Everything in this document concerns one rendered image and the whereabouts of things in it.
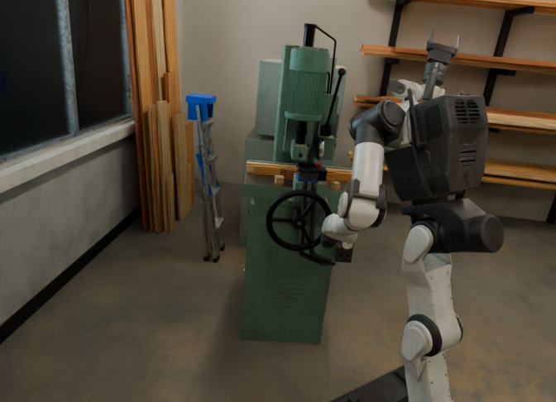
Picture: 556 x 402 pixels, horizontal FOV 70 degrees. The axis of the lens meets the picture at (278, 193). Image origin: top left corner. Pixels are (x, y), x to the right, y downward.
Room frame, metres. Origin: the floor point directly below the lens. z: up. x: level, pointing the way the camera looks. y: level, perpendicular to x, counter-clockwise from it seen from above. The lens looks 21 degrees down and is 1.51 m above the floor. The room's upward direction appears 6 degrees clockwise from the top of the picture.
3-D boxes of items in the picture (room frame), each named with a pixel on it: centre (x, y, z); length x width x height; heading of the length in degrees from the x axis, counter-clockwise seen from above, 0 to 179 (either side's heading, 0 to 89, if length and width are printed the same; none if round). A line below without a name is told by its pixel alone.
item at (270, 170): (1.91, -0.18, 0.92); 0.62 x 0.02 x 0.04; 93
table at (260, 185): (1.80, -0.13, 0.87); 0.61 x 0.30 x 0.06; 93
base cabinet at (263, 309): (2.02, -0.07, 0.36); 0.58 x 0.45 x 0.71; 3
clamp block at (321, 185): (1.71, -0.14, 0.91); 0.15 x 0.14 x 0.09; 93
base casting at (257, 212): (2.02, -0.08, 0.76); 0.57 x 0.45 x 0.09; 3
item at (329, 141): (2.09, -0.23, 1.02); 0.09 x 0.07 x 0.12; 93
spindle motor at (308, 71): (1.90, -0.08, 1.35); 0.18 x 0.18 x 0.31
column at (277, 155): (2.19, -0.06, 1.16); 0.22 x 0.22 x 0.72; 3
